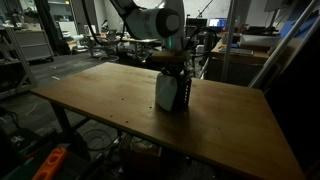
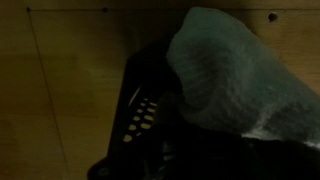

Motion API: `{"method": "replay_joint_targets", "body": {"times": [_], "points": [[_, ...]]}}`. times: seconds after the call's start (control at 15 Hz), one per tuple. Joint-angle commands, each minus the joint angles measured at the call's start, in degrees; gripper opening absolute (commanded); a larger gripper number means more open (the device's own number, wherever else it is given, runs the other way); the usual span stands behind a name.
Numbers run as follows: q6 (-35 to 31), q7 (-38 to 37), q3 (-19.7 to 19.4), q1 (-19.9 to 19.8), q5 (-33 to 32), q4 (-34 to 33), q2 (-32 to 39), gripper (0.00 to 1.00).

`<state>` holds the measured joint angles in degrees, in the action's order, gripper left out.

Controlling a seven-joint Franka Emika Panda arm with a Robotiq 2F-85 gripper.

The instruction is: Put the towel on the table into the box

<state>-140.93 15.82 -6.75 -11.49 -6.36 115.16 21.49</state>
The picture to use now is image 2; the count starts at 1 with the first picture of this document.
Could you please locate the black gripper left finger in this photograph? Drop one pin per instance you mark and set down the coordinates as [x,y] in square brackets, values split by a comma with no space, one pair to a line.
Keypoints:
[140,156]

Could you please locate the grey knitted towel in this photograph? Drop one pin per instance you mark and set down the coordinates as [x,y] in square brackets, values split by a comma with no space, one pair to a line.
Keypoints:
[233,73]

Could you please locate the black mesh box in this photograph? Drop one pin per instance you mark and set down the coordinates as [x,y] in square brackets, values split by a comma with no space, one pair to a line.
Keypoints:
[133,100]

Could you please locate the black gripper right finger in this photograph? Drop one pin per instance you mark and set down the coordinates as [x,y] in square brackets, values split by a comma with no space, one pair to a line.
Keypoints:
[283,161]

